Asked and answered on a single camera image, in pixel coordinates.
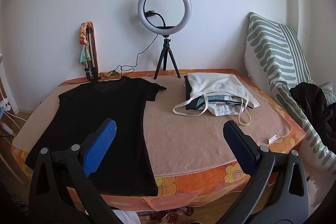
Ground black t-shirt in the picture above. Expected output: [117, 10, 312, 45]
[25, 76, 168, 197]

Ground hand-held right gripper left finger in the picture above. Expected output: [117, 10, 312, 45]
[28, 118, 117, 224]

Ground folded silver tripod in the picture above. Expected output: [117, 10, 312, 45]
[83, 27, 101, 81]

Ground colourful scarf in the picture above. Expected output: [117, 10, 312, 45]
[78, 21, 93, 64]

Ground beige blanket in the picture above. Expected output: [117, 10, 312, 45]
[13, 74, 293, 177]

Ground white power strip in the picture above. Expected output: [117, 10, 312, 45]
[0, 98, 11, 112]

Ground black jacket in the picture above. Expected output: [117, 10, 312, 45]
[289, 82, 336, 146]

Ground light quilted garment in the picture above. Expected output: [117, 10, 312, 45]
[318, 82, 336, 104]

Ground green striped white cover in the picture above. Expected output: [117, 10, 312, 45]
[244, 12, 336, 174]

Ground dark green folded garment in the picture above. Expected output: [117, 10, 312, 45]
[183, 76, 208, 110]

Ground white folded garment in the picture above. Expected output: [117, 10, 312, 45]
[207, 102, 244, 117]

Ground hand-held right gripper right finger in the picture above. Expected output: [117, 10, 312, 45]
[223, 120, 310, 224]

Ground white tote bag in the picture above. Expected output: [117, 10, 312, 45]
[173, 72, 260, 126]

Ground brown wooden board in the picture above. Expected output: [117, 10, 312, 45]
[89, 21, 100, 75]

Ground white cable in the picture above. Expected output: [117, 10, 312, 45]
[0, 109, 25, 136]

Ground black power cable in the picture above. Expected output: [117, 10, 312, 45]
[58, 34, 160, 86]

